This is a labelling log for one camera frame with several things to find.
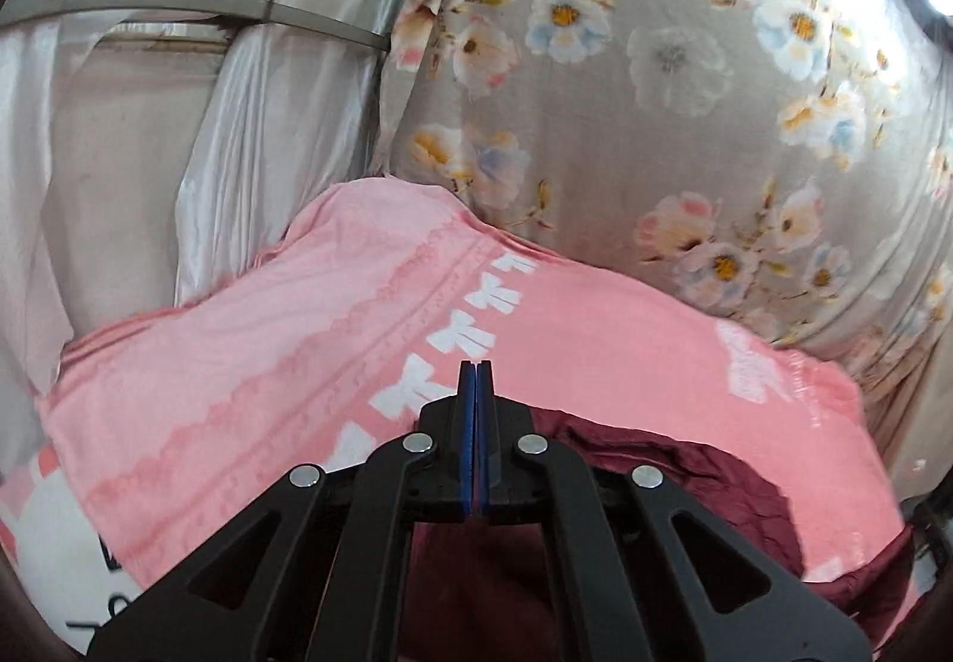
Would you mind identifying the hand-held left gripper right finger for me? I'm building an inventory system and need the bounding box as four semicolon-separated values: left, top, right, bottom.
476;360;874;662

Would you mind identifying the maroon puffer jacket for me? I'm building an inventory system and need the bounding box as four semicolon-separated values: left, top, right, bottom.
402;405;918;662

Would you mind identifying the grey metal band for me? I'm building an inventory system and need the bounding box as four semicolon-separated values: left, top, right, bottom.
0;0;393;53

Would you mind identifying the white satin curtain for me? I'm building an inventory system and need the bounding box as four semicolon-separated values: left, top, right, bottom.
0;0;451;432

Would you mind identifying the grey floral sheet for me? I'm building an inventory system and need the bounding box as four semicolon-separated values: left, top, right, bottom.
370;0;953;432

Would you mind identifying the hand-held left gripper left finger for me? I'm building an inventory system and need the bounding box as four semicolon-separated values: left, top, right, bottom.
85;360;478;662

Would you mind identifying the pink printed blanket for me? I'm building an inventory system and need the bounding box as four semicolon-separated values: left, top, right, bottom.
0;177;911;662

